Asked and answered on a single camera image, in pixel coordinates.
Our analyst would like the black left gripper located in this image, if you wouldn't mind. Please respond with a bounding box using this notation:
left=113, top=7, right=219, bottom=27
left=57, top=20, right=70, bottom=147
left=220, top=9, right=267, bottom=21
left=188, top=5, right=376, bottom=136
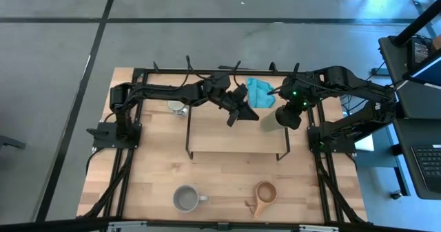
left=220, top=85, right=260, bottom=128

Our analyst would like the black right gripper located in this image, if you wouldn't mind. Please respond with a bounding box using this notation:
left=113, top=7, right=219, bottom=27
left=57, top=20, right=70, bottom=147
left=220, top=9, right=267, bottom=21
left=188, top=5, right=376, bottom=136
left=275, top=105, right=303, bottom=130

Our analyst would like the tall beige tumbler cup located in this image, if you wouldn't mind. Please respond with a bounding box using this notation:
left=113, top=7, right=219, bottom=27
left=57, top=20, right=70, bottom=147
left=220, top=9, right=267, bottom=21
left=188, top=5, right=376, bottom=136
left=260, top=107, right=287, bottom=134

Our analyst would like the white floral print mug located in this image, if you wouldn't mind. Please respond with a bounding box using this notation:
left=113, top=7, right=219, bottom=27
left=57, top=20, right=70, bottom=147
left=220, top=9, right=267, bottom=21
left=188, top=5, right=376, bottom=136
left=167, top=100, right=189, bottom=118

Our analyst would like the wooden cup with handle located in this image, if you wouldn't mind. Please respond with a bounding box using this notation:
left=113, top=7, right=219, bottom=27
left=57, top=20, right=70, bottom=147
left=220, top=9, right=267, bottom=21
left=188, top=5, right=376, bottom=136
left=245, top=180, right=278, bottom=219

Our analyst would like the grey mug with white flowers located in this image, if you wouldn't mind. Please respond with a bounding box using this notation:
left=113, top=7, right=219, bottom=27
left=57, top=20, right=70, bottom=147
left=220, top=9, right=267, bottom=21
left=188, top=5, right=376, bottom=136
left=172, top=184, right=210, bottom=214

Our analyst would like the wooden shelf with black legs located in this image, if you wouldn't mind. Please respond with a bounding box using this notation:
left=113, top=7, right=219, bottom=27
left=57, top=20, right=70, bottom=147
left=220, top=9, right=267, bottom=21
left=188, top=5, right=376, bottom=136
left=185, top=103, right=291, bottom=162

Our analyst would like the blue cloth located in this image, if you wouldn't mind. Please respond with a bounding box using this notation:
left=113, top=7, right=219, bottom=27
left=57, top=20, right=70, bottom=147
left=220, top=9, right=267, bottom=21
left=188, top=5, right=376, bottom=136
left=245, top=77, right=277, bottom=109

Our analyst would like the dark grey computer desk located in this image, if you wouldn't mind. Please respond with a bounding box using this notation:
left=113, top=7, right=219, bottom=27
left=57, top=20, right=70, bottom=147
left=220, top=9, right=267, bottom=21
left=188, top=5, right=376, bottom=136
left=354, top=35, right=441, bottom=201

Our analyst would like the black power adapter box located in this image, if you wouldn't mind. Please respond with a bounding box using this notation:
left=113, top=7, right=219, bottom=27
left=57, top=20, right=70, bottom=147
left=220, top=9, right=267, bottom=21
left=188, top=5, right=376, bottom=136
left=407, top=36, right=433, bottom=70

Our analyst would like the laptop with blue screen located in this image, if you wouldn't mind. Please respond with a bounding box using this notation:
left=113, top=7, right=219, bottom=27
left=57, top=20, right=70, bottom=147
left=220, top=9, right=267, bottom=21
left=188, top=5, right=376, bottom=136
left=402, top=49, right=441, bottom=88

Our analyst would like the black keyboard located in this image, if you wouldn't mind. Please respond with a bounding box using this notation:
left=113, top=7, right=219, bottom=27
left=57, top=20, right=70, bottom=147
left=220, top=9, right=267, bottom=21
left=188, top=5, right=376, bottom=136
left=411, top=144, right=441, bottom=194

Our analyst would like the black slanted beam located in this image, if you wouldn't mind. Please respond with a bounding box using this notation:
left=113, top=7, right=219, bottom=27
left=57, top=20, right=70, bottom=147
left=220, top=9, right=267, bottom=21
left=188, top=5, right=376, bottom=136
left=392, top=0, right=441, bottom=48

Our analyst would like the grey chair leg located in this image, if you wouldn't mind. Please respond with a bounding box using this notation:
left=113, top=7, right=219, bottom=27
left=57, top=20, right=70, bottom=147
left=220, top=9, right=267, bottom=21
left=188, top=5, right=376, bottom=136
left=0, top=134, right=27, bottom=151

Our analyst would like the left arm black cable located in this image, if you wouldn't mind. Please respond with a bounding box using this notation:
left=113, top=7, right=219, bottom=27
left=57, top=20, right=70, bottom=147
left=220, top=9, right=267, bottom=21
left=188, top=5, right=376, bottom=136
left=185, top=55, right=243, bottom=88

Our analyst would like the black aluminium rig frame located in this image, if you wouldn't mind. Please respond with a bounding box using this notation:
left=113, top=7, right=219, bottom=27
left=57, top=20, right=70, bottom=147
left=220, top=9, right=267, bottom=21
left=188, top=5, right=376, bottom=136
left=0, top=61, right=441, bottom=232

